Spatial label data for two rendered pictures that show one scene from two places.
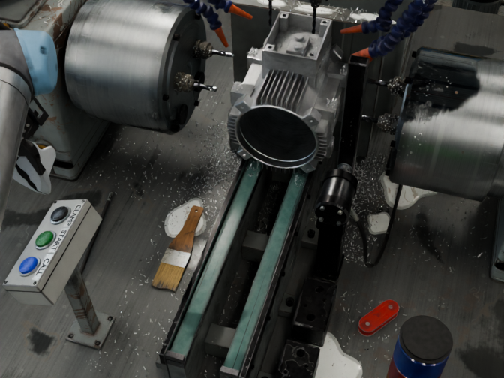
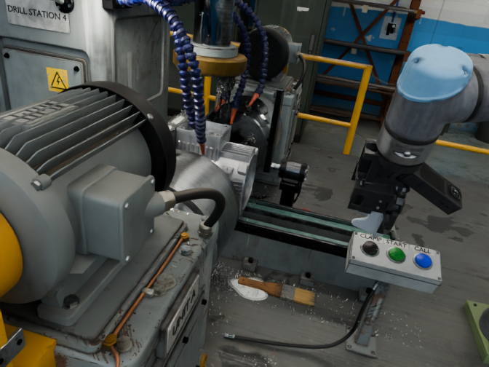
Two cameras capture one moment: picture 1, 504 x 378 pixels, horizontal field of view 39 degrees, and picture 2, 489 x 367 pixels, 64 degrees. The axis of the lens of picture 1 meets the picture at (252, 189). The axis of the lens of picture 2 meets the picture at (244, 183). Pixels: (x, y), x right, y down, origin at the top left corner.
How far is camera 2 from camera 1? 144 cm
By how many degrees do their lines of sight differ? 74
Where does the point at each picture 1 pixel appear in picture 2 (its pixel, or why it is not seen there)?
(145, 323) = (345, 310)
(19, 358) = not seen: outside the picture
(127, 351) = not seen: hidden behind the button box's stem
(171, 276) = (304, 294)
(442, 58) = not seen: hidden behind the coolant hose
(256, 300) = (343, 226)
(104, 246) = (282, 338)
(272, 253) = (308, 218)
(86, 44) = (200, 203)
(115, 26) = (191, 178)
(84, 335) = (370, 344)
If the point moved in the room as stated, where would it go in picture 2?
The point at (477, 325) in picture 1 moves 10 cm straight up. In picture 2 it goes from (303, 194) to (308, 170)
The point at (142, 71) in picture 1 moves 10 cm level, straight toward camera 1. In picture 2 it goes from (228, 188) to (273, 187)
